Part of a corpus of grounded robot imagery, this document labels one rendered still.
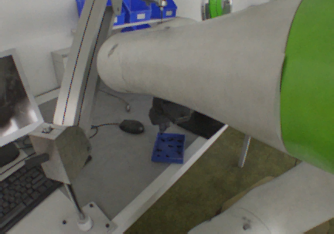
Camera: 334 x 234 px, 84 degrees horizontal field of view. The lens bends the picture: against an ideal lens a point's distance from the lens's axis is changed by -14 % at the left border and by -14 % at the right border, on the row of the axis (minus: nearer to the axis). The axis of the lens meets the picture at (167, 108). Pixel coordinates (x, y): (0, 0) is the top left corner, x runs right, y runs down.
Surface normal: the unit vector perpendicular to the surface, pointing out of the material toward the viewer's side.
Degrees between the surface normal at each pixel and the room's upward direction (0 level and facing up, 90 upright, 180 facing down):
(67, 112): 50
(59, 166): 90
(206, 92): 99
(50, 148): 90
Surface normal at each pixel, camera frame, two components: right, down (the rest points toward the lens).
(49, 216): 0.00, -0.87
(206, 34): -0.75, -0.43
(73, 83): -0.18, -0.19
